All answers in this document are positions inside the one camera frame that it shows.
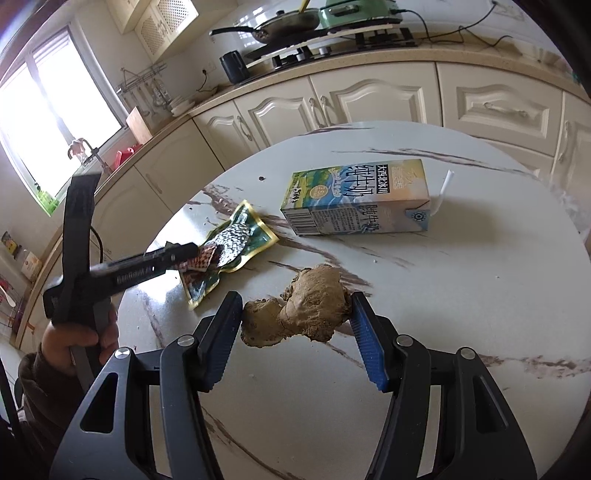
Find wooden cutting board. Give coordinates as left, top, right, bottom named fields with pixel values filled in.
left=125, top=106, right=153, bottom=144

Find green electric cooker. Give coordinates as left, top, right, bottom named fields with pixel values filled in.
left=318, top=0, right=403, bottom=29

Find wok with lid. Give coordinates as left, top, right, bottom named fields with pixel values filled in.
left=209, top=0, right=324, bottom=45

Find window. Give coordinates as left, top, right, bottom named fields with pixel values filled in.
left=0, top=23, right=128, bottom=217

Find black cooker cable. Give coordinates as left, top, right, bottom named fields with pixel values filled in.
left=396, top=0, right=514, bottom=49

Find milk carton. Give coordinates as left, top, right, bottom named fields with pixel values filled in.
left=280, top=159, right=456, bottom=236

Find black kettle cable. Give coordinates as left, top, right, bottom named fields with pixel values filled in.
left=196, top=69, right=223, bottom=96

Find person's left forearm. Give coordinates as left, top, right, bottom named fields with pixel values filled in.
left=16, top=346, right=100, bottom=462

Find green fish snack wrapper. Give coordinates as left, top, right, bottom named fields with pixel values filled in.
left=182, top=199, right=280, bottom=310

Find metal faucet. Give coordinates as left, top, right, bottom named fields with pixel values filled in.
left=68, top=137, right=112, bottom=174

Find dark sauce bottle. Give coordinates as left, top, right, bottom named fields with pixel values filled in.
left=0, top=230, right=24, bottom=260

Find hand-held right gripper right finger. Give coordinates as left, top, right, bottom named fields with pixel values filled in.
left=350, top=292, right=539, bottom=480

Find round marble table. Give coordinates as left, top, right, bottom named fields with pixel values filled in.
left=115, top=121, right=591, bottom=480

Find cream lower cabinets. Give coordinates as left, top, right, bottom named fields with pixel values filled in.
left=9, top=55, right=591, bottom=352

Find hanging utensil rack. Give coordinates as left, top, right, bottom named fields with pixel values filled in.
left=115, top=62, right=168, bottom=116

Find black gas hob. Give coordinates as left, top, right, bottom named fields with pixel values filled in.
left=244, top=25, right=398, bottom=69

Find ginger root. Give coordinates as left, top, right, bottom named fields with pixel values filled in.
left=239, top=263, right=354, bottom=347

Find black kettle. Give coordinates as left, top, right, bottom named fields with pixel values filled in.
left=219, top=50, right=250, bottom=85

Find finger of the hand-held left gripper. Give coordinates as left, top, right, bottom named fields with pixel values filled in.
left=154, top=242, right=201, bottom=273

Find green bottle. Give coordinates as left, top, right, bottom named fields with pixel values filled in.
left=36, top=191, right=61, bottom=216

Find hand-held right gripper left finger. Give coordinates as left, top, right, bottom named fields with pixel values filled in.
left=48, top=291, right=243, bottom=480

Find small lattice door cabinet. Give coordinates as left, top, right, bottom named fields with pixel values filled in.
left=108, top=0, right=199, bottom=61

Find stack of white bowls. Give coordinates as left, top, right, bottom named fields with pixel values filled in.
left=168, top=96, right=197, bottom=116

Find person's left hand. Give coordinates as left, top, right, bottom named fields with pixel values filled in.
left=41, top=306, right=119, bottom=366

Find red basket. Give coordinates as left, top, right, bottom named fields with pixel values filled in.
left=114, top=143, right=144, bottom=168

